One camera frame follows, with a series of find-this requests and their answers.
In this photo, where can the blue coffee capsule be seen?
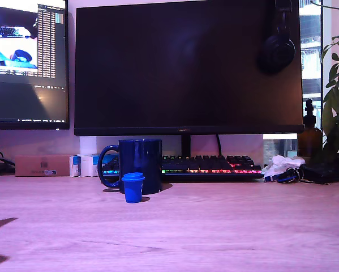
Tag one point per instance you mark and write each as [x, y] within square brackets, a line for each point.
[133, 190]

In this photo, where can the dark blue ceramic mug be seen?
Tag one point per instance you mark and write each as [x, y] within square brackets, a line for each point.
[141, 161]

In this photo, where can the black backlit keyboard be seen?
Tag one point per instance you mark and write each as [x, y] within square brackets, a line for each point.
[209, 167]

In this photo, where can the large black computer monitor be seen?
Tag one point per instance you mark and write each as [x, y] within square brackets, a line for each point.
[172, 71]

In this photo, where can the white upright block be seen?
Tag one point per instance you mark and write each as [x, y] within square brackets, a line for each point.
[88, 146]

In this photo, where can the small white blue box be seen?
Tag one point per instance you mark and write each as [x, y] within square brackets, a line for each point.
[87, 167]
[74, 167]

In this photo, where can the crumpled white tissue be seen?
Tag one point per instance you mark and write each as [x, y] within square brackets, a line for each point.
[285, 163]

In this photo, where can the black headphones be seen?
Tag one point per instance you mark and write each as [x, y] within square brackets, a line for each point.
[276, 51]

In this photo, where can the amber pump bottle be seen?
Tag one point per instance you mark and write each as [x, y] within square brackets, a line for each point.
[309, 139]

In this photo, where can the brown cardboard box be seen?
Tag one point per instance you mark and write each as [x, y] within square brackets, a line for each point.
[27, 165]

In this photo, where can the black pouch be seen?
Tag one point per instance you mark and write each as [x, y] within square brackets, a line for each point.
[322, 173]

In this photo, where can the lit computer monitor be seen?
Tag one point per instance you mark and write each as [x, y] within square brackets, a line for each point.
[16, 99]

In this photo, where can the black window bar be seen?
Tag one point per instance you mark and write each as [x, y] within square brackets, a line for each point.
[322, 28]

